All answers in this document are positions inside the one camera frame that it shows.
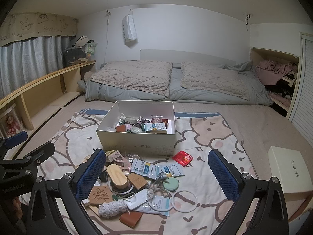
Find wooden shelf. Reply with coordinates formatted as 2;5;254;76
0;61;96;137

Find oval wooden box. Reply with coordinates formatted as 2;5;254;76
107;164;129;193

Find clear plastic hair clip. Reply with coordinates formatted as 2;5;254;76
147;173;169;202

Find white shoe box lid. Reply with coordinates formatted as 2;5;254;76
267;146;313;202

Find pink clothes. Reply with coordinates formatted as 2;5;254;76
255;59;297;84

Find beige textured pillow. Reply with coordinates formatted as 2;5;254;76
180;61;250;101

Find brown leather wallet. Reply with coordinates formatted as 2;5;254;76
119;211;143;229

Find wooden closet frame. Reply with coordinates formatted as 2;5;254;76
249;47;300;118

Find dark bag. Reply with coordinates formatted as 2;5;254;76
62;46;87;66

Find white headboard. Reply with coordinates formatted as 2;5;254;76
140;49;237;66

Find red foil packet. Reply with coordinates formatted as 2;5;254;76
172;151;194;167

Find white power bank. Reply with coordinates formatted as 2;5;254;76
127;190;149;210

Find white louvred closet door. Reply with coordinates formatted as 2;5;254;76
287;32;313;142

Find grey duvet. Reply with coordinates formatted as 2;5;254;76
78;62;274;106

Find white blue sachet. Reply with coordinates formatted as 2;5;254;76
159;165;185;178
136;193;172;216
144;123;167;134
130;159;160;179

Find hanging wall cord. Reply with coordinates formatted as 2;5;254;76
105;9;112;62

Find white hanging bag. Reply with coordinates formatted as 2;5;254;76
122;13;138;42

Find white shoe box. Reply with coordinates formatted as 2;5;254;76
95;100;177;156

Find printed curtain valance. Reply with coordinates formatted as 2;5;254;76
0;12;79;47

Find engraved wooden block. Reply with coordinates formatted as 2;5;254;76
128;172;148;191

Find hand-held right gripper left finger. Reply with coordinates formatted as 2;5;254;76
26;149;107;235

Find printed cartoon blanket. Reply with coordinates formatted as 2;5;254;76
18;109;260;235

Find white cap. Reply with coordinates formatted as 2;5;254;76
75;35;94;47

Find grey curtain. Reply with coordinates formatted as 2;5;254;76
0;35;76;98

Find white plastic ring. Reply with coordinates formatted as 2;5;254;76
171;190;198;213

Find doll in clear box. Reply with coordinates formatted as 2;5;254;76
0;103;25;139

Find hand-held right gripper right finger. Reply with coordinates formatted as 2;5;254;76
208;149;289;235

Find green round compact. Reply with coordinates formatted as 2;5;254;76
160;177;179;191

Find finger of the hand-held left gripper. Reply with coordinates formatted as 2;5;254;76
10;142;56;177
0;131;28;152

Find pale green plush toy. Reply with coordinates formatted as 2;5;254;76
84;42;98;60

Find folded grey beige blanket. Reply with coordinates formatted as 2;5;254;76
91;60;173;97

